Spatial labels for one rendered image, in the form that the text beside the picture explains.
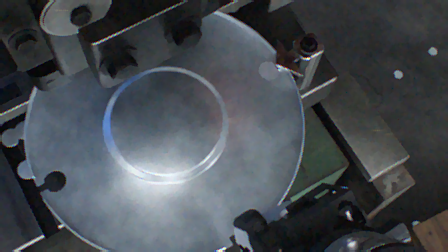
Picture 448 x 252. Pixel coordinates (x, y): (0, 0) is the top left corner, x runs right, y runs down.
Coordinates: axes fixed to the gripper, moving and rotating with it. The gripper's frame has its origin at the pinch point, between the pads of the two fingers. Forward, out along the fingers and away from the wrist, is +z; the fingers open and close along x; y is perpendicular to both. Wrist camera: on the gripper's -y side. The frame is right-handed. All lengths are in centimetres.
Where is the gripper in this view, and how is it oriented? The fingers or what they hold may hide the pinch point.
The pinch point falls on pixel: (241, 242)
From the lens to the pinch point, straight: 60.1
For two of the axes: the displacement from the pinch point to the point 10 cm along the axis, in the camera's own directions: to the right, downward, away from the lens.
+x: -4.7, -8.7, -1.4
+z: -2.6, -0.1, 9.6
